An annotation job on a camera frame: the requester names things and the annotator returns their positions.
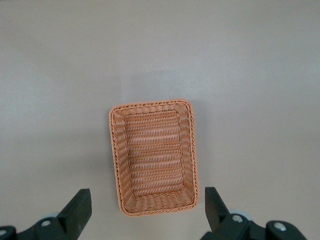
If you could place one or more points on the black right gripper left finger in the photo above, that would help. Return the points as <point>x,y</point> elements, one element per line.
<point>72,217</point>

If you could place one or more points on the brown deep wicker basket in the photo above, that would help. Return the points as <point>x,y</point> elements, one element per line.
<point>153,160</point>

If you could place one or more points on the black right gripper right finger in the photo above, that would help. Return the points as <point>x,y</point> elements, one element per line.
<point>220,220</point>

